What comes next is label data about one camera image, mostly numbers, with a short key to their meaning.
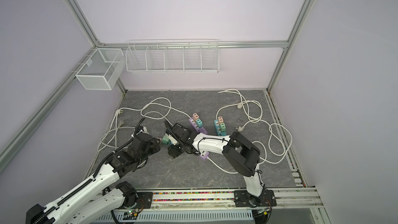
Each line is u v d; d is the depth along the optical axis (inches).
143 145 23.3
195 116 38.0
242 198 29.1
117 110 41.4
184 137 27.1
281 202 29.1
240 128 38.2
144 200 29.0
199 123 36.9
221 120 37.7
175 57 39.0
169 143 35.8
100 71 40.2
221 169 32.5
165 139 35.9
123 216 28.1
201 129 37.9
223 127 36.1
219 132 37.2
